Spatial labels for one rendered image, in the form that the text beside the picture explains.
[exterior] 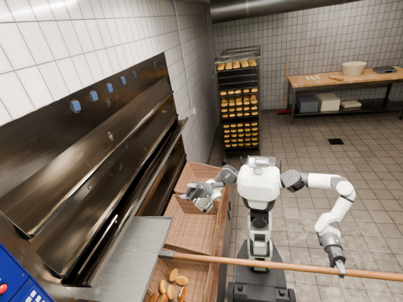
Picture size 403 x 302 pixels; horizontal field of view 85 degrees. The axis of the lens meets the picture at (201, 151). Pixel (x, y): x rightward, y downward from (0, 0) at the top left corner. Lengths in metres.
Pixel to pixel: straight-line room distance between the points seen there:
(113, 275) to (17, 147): 0.83
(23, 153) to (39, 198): 0.19
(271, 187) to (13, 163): 1.26
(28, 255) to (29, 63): 0.73
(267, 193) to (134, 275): 0.90
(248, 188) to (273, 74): 4.62
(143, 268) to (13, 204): 0.72
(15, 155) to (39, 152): 0.09
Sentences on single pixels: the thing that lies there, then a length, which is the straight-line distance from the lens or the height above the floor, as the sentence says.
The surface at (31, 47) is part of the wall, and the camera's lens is 1.16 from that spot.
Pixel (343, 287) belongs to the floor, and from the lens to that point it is 2.77.
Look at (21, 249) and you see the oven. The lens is 1.10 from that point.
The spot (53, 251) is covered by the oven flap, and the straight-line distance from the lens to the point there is 1.22.
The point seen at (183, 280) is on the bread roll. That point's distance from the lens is 1.95.
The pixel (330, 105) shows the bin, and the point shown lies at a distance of 5.61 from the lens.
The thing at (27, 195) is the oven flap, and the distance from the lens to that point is 1.09.
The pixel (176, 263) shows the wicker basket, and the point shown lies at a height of 0.65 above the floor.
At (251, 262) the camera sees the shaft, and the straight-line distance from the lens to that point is 1.30.
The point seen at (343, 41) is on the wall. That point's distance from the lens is 6.06.
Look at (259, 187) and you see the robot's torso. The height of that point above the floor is 1.36.
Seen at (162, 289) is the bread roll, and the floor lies 0.64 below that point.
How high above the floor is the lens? 2.31
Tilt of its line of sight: 30 degrees down
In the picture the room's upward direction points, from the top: 9 degrees counter-clockwise
